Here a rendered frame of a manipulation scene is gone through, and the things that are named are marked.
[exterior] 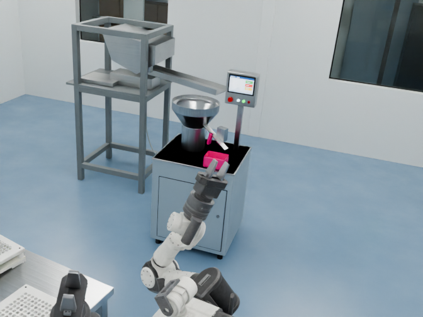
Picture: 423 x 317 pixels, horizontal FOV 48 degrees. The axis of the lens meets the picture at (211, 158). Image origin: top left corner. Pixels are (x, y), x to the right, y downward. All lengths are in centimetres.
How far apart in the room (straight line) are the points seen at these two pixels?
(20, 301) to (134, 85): 280
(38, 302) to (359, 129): 469
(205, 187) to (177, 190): 200
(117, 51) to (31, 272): 251
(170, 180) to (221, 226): 51
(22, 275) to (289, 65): 434
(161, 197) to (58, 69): 383
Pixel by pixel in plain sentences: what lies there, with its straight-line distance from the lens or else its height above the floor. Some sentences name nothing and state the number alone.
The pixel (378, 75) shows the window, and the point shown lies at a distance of 591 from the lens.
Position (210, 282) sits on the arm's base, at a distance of 157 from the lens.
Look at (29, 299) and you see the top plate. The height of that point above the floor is 94.
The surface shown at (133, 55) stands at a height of 129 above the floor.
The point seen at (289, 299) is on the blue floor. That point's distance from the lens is 351.
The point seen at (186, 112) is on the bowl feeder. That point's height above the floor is 110.
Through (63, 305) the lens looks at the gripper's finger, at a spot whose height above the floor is 154.
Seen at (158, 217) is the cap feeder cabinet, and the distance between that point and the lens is 372.
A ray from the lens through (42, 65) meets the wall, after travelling 720.
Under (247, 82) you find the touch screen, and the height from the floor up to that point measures 133.
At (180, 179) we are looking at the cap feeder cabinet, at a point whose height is 63.
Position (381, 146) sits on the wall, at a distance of 606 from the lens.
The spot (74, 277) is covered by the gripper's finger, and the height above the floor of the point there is 158.
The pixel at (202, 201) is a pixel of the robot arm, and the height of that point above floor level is 146.
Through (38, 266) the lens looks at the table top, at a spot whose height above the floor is 88.
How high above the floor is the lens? 223
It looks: 24 degrees down
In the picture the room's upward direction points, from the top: 5 degrees clockwise
